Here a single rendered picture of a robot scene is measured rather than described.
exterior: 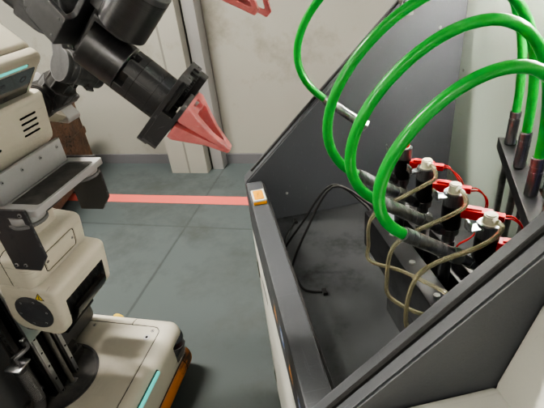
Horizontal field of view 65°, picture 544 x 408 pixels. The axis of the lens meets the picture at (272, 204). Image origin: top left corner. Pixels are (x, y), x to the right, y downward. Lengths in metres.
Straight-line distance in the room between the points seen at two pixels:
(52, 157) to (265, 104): 2.20
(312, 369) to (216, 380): 1.24
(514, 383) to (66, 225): 1.03
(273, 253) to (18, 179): 0.58
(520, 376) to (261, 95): 2.78
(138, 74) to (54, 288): 0.75
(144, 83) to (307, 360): 0.42
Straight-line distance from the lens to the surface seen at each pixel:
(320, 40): 2.97
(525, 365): 0.56
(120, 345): 1.70
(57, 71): 1.15
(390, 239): 0.78
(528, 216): 0.67
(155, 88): 0.52
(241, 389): 1.79
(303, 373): 0.62
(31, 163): 1.10
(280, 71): 3.06
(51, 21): 0.56
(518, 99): 0.84
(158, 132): 0.53
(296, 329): 0.67
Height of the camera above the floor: 1.45
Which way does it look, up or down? 31 degrees down
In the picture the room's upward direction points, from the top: 7 degrees counter-clockwise
